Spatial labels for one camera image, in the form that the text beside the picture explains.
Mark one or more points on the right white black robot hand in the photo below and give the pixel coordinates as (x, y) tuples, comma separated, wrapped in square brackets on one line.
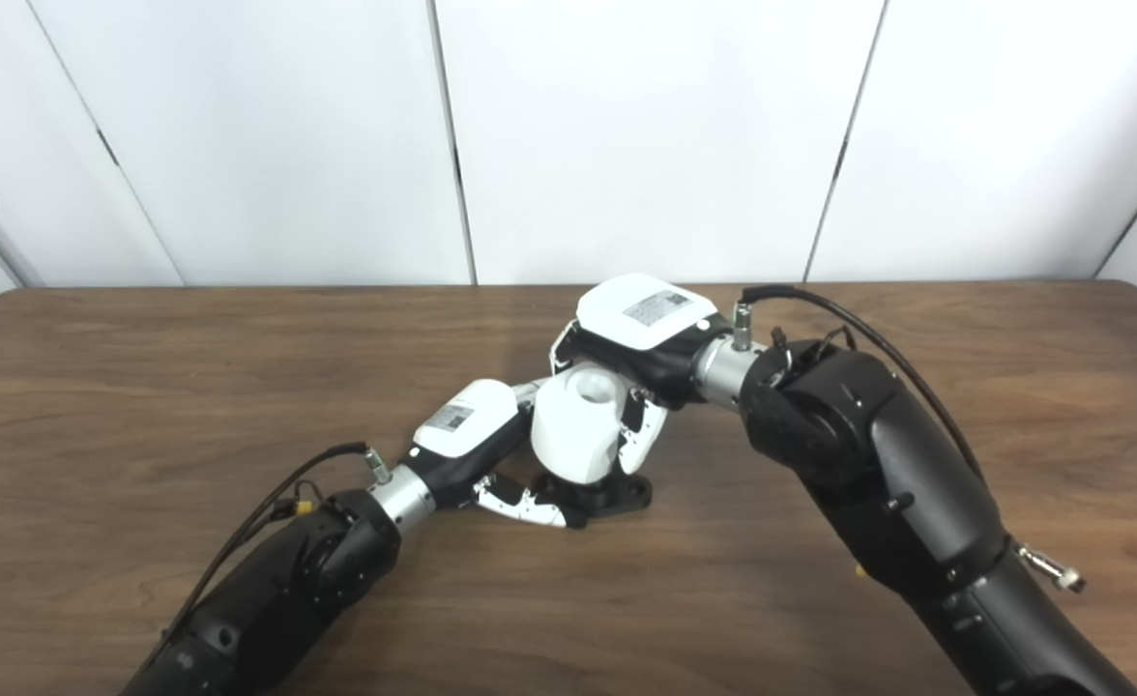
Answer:
[(641, 314)]

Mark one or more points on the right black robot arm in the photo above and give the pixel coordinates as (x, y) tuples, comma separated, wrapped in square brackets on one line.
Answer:
[(878, 454)]

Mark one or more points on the black flanged holder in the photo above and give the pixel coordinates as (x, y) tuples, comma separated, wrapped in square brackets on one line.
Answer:
[(617, 498)]

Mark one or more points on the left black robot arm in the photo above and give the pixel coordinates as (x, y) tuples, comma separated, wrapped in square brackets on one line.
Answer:
[(278, 590)]

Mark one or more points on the round white piece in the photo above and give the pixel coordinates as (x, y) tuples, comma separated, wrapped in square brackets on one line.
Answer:
[(573, 435)]

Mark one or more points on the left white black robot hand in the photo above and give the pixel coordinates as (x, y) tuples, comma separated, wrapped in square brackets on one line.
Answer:
[(462, 420)]

